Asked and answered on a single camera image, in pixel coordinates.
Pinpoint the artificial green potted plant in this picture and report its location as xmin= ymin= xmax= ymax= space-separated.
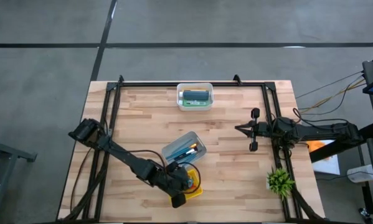
xmin=266 ymin=167 xmax=296 ymax=200

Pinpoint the thin black floor cable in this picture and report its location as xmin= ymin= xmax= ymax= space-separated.
xmin=296 ymin=71 xmax=365 ymax=101

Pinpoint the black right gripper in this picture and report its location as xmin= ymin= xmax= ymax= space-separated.
xmin=234 ymin=107 xmax=271 ymax=152

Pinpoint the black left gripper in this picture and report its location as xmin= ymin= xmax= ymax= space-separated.
xmin=156 ymin=161 xmax=194 ymax=208

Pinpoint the black metal beam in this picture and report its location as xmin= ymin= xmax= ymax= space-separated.
xmin=309 ymin=123 xmax=373 ymax=164

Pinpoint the blue brush gold ferrule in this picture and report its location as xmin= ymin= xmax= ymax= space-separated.
xmin=166 ymin=142 xmax=199 ymax=160

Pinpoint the white box device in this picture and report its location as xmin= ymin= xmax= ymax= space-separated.
xmin=347 ymin=164 xmax=373 ymax=184

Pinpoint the grey metal rack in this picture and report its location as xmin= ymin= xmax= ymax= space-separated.
xmin=0 ymin=136 xmax=37 ymax=224

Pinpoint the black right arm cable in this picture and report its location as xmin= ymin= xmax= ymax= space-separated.
xmin=293 ymin=107 xmax=351 ymax=126

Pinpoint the black paint brush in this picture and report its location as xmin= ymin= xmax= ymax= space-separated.
xmin=173 ymin=147 xmax=200 ymax=161

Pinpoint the white sheet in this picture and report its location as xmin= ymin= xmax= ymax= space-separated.
xmin=310 ymin=139 xmax=341 ymax=175

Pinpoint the yellow slotted plastic basket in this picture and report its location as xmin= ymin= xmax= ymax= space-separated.
xmin=169 ymin=169 xmax=204 ymax=200

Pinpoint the yellow floor cable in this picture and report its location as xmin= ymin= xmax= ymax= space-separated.
xmin=299 ymin=79 xmax=367 ymax=111

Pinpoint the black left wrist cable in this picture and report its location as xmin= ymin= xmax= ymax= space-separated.
xmin=120 ymin=150 xmax=202 ymax=195

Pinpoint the black aluminium table frame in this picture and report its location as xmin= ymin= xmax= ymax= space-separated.
xmin=61 ymin=81 xmax=326 ymax=223

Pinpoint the white handled storage bin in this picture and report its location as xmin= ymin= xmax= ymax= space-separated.
xmin=176 ymin=82 xmax=214 ymax=112

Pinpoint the light grey storage bin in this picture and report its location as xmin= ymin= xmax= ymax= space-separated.
xmin=161 ymin=130 xmax=208 ymax=166

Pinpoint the orange cloth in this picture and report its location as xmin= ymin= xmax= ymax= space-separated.
xmin=307 ymin=140 xmax=329 ymax=154

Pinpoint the thin brown cable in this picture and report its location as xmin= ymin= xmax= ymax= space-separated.
xmin=70 ymin=147 xmax=92 ymax=215

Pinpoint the thin blue paint brush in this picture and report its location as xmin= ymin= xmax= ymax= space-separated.
xmin=166 ymin=142 xmax=190 ymax=159

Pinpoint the thin dark paint brush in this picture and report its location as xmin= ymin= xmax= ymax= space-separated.
xmin=170 ymin=146 xmax=198 ymax=161

